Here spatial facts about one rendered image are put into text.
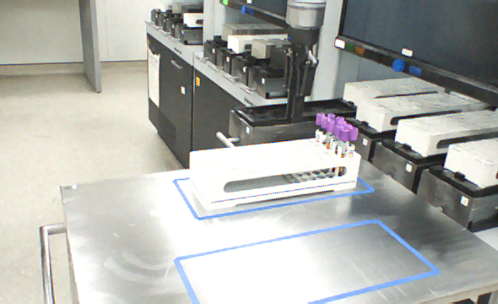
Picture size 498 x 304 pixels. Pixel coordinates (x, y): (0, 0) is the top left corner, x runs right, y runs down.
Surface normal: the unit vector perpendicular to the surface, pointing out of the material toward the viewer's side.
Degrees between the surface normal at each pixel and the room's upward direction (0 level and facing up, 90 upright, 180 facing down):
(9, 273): 0
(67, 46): 90
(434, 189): 90
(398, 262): 0
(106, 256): 0
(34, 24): 90
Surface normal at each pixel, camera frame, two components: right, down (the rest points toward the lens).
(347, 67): 0.43, 0.39
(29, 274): 0.07, -0.91
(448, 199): -0.90, 0.12
